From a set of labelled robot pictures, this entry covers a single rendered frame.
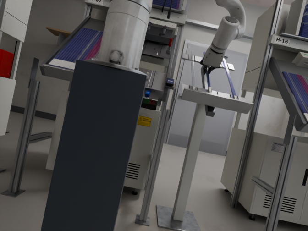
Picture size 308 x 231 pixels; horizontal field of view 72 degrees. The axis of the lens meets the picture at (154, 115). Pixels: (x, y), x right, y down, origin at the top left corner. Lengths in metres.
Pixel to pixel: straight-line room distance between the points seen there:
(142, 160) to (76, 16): 3.84
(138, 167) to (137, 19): 1.08
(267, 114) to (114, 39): 4.64
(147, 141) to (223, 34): 0.81
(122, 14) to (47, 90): 4.18
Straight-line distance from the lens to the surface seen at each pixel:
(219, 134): 4.58
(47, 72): 1.31
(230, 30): 1.12
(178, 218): 1.40
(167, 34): 1.61
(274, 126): 5.15
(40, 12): 5.12
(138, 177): 1.52
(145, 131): 1.45
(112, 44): 0.60
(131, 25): 0.61
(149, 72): 1.28
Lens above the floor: 0.62
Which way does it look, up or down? 1 degrees down
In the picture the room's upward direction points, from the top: 12 degrees clockwise
